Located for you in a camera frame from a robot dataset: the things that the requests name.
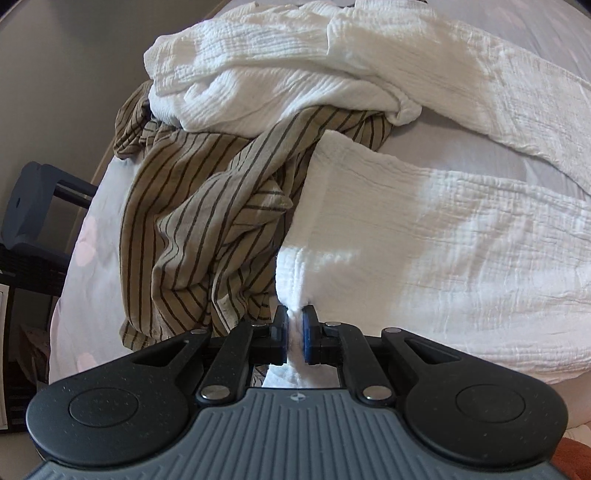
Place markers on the bed with pink-dotted sheet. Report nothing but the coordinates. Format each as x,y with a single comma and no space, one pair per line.
83,277

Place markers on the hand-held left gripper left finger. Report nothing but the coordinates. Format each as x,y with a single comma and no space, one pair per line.
279,341

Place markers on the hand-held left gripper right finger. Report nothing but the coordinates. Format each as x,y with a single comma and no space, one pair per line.
308,341

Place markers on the dark blue stool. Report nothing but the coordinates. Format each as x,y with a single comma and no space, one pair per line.
32,194

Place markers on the white crinkled pants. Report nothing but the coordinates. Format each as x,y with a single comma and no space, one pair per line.
415,240

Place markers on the brown striped garment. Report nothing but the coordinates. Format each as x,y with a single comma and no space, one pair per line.
194,221

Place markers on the reddish brown cloth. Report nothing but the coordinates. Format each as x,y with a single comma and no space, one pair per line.
575,461

